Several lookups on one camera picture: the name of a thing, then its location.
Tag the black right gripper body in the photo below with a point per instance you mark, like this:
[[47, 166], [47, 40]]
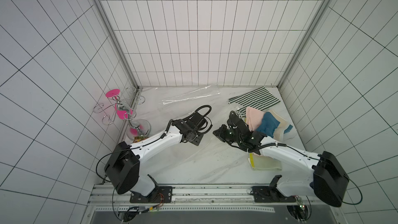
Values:
[[225, 132]]

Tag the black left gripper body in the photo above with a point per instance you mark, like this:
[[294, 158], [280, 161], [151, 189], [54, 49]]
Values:
[[195, 139]]

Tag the clear plastic vacuum bag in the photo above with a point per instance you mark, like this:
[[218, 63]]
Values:
[[183, 147]]

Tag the blue and beige towel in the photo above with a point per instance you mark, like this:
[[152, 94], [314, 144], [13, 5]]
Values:
[[274, 126]]

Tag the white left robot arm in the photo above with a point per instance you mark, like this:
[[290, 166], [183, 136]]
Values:
[[124, 165]]

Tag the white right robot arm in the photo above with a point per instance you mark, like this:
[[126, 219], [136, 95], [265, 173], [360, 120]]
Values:
[[317, 175]]

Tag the pink folded towel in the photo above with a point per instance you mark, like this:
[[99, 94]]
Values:
[[254, 118]]

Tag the pale yellow folded towel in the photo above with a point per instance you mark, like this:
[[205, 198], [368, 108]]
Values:
[[264, 163]]

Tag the green white striped towel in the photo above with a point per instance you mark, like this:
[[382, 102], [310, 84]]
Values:
[[260, 99]]

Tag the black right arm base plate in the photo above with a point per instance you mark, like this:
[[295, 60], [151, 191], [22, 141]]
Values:
[[270, 193]]

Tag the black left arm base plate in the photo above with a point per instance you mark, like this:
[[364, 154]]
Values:
[[159, 194]]

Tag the aluminium mounting rail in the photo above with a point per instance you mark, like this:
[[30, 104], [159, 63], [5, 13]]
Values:
[[200, 197]]

